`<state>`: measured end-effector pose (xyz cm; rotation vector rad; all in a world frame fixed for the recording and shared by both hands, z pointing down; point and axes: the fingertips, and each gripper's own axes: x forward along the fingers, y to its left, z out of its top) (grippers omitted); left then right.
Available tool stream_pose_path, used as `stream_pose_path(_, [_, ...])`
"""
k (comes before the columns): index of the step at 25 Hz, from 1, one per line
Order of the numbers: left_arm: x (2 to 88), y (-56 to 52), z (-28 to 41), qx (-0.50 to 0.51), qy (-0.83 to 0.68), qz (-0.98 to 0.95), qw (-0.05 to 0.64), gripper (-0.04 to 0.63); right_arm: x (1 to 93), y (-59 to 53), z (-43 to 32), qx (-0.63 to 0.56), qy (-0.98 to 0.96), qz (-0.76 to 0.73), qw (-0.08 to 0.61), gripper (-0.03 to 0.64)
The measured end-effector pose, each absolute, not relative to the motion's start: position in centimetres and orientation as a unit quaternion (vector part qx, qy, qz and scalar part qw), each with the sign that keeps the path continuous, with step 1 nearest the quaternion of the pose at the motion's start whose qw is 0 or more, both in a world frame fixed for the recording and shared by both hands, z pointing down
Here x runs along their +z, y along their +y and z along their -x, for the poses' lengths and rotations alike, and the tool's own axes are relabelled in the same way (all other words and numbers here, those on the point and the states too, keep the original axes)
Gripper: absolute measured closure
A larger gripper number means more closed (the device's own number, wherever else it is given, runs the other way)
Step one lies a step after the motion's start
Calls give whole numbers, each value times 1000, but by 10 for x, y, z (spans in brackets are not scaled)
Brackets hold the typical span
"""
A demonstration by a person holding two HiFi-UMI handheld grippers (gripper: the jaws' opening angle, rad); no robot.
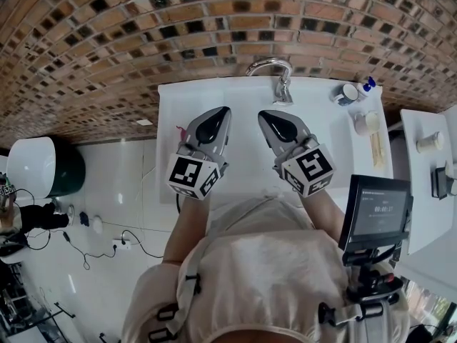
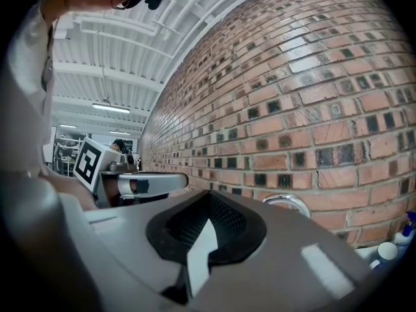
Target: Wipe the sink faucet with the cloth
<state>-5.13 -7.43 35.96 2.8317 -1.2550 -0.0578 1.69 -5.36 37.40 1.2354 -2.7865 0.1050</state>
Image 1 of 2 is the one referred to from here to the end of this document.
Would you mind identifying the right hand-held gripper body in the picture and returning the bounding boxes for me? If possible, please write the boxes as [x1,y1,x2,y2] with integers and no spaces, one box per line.
[273,139,337,198]

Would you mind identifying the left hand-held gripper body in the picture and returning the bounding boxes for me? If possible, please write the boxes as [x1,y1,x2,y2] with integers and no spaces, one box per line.
[165,141,229,202]

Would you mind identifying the chrome faucet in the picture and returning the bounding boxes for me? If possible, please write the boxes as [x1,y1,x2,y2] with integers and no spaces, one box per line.
[245,57,296,105]

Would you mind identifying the person's right forearm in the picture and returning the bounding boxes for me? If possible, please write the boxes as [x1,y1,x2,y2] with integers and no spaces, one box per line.
[301,191,346,244]

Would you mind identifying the person's left forearm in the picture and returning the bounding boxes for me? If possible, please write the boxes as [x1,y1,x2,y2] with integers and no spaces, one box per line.
[162,194,211,266]

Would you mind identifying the white rectangular sink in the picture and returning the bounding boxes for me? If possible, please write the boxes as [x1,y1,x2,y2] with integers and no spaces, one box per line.
[156,76,395,214]

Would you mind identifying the beige wooden strip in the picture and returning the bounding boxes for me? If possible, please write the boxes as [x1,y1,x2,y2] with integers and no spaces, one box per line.
[369,130,387,167]

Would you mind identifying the white mug with dark outside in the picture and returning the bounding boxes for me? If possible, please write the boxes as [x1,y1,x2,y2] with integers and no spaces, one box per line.
[334,83,360,106]

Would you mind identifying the black monitor screen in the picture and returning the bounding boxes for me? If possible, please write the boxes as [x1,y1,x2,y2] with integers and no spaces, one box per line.
[338,174,414,253]

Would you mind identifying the white bottle with blue cap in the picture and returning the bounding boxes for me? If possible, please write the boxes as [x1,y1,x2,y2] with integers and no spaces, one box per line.
[356,76,376,101]

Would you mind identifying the person's cream shirt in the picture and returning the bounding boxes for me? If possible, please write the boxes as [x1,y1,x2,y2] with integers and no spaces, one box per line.
[121,197,411,343]

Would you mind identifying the white side counter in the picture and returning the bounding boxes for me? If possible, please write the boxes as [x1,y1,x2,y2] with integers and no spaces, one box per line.
[399,105,457,282]

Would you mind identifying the cream paper cup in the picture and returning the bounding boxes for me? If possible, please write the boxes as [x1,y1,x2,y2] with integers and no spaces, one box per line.
[416,131,446,154]

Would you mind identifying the black box device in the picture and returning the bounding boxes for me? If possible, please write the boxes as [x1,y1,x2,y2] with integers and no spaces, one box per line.
[431,162,457,199]

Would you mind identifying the black stand foot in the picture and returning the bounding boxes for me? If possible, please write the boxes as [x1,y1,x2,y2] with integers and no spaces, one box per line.
[53,301,76,319]

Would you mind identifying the looped black power cable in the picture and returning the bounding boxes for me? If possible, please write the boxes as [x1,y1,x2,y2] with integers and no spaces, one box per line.
[121,229,165,259]

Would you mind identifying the black monitor mount rig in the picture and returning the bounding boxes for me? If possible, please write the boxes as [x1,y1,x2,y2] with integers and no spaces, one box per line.
[342,244,403,305]

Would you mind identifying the thin black floor cable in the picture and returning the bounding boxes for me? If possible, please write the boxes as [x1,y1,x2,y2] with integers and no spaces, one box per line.
[26,223,117,271]

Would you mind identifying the grey harness strap with buckles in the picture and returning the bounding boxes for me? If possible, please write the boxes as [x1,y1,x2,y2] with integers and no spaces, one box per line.
[317,300,385,327]
[148,273,203,342]

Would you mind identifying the round white basin green pedestal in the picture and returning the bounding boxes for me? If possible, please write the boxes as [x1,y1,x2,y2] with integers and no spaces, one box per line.
[7,136,86,199]

